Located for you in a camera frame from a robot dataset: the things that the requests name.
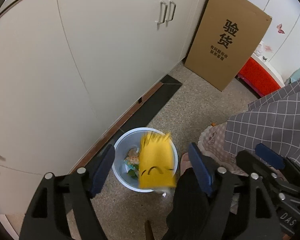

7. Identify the cream low cabinet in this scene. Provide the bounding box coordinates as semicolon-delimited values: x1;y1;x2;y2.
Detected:
0;0;213;215

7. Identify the light blue plastic bin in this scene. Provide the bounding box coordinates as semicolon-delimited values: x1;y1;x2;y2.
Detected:
112;128;178;193

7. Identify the grey checked tablecloth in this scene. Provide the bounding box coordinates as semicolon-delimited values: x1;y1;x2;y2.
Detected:
226;79;300;170

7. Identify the pink printed table skirt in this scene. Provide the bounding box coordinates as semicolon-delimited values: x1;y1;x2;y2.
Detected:
197;122;243;178

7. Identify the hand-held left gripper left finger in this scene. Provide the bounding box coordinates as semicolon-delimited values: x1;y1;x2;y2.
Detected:
19;144;115;240

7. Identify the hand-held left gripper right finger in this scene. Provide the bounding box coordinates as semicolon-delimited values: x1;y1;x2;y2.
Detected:
188;142;284;240

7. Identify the teal bunk bed frame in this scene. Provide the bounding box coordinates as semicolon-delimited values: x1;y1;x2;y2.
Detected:
285;69;300;84

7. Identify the orange snack wrapper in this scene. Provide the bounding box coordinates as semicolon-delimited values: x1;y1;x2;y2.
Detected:
125;148;141;165

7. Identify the yellow smiley packet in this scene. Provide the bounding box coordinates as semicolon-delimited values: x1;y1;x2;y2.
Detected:
139;132;177;188

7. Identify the person's foot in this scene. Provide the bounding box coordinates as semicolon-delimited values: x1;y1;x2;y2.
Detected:
180;152;191;178

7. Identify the person's black trouser leg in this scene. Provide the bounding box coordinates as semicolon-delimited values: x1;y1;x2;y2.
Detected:
162;166;215;240

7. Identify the red box with white lid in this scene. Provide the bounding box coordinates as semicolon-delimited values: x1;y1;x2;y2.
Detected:
237;52;285;98

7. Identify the tall cardboard box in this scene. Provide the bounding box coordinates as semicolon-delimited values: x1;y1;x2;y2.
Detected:
184;0;272;92

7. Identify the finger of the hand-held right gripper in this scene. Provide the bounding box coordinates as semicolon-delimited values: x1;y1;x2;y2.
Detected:
236;150;278;181
255;143;300;180

